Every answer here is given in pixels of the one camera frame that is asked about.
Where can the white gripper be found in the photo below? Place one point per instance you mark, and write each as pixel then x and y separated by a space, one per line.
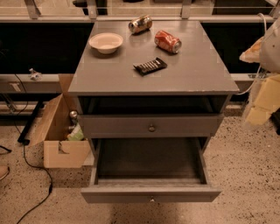
pixel 271 51

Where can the grey drawer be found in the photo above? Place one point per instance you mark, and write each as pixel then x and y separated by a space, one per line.
pixel 143 170
pixel 137 126

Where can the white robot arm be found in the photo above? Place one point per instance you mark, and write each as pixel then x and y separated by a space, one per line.
pixel 270 50

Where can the grey top drawer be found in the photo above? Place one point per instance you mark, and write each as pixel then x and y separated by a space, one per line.
pixel 137 126

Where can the grey wooden drawer cabinet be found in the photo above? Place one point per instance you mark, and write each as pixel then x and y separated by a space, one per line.
pixel 194 82

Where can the red soda can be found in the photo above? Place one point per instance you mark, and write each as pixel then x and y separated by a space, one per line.
pixel 168 42

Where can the black snack bar wrapper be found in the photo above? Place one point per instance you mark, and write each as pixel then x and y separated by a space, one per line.
pixel 150 66

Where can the gold soda can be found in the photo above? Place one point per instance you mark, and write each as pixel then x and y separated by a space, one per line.
pixel 140 24

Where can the white ceramic bowl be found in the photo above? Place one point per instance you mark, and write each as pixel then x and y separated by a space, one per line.
pixel 106 43

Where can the green white bottle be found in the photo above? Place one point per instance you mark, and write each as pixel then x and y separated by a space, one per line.
pixel 76 134

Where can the silver metal bottle top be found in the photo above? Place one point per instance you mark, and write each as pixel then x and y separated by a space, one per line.
pixel 73 116

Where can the cardboard box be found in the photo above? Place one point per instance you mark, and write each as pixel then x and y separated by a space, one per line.
pixel 52 131

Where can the crumpled clear plastic piece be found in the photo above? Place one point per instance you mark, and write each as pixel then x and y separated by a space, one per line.
pixel 34 75

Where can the black metal stand leg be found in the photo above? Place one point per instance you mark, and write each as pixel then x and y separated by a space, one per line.
pixel 22 137

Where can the brown shoe tip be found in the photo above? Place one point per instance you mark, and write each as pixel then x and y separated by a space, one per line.
pixel 4 171

